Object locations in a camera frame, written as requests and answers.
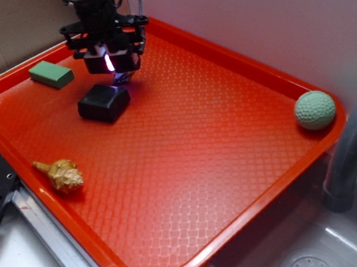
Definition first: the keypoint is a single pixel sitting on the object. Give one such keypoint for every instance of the black square block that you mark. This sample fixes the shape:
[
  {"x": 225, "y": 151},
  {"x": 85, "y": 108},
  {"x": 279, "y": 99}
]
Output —
[{"x": 104, "y": 103}]

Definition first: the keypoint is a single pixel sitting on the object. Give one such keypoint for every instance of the red plastic tray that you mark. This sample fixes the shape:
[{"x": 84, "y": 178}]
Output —
[{"x": 208, "y": 140}]

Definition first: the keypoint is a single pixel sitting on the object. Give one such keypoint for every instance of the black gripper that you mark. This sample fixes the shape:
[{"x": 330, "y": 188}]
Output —
[{"x": 122, "y": 35}]

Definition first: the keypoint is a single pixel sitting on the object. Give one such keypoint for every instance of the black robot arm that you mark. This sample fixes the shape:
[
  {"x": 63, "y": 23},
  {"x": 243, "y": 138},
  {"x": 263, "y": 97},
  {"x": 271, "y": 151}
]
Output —
[{"x": 102, "y": 9}]

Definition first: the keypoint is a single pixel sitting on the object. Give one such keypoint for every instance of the green rectangular block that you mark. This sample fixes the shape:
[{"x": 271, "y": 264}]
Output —
[{"x": 50, "y": 74}]

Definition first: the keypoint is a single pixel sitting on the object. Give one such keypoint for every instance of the green golf ball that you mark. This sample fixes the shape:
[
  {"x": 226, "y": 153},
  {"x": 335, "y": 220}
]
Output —
[{"x": 315, "y": 110}]

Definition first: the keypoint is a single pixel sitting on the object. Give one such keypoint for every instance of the tan conch seashell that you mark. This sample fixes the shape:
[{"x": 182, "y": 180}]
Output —
[{"x": 63, "y": 175}]

